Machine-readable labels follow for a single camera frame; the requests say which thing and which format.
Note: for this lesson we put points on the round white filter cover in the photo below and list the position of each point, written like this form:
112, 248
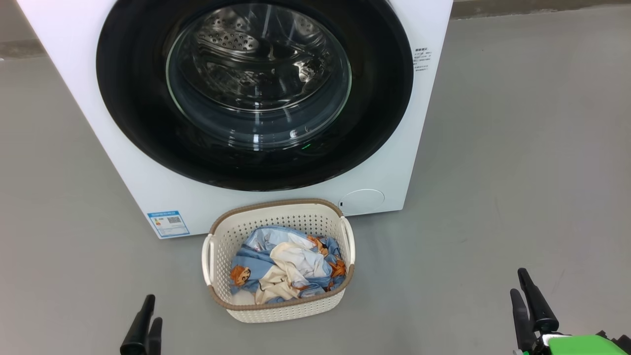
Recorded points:
362, 202

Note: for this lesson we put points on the white front-load washing machine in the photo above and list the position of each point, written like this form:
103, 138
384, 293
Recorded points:
79, 98

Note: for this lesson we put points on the blue energy label sticker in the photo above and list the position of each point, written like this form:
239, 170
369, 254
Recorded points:
168, 224

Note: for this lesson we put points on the black round glass washer door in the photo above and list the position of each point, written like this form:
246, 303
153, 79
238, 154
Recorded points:
133, 113

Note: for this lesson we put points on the black printed text label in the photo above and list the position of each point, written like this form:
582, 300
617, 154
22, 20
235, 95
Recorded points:
422, 59

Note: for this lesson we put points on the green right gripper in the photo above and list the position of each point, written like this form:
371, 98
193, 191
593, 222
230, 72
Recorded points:
581, 346

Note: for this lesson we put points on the cream perforated laundry basket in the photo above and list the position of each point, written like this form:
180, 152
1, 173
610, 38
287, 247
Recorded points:
276, 310

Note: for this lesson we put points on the steel washer drum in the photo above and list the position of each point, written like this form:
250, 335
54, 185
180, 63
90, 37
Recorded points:
231, 39

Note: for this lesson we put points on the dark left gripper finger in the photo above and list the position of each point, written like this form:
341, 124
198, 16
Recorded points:
155, 340
138, 330

